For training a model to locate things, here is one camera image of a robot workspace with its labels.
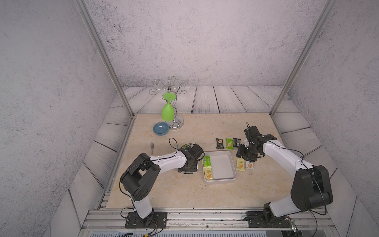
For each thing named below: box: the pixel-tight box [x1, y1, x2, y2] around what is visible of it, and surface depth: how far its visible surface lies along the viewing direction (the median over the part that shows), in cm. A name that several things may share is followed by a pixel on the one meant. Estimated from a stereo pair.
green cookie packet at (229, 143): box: [225, 137, 234, 150], surface depth 104 cm
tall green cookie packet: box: [202, 156, 212, 167], surface depth 93 cm
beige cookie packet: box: [235, 158, 246, 172], surface depth 93 cm
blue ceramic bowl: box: [152, 121, 170, 136], surface depth 111 cm
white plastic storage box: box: [202, 150, 237, 183], surface depth 92 cm
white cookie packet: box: [245, 160, 255, 170], surface depth 93 cm
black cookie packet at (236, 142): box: [232, 137, 241, 148], surface depth 106 cm
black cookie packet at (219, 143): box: [215, 137, 225, 149], surface depth 104 cm
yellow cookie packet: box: [203, 165, 214, 181], surface depth 88 cm
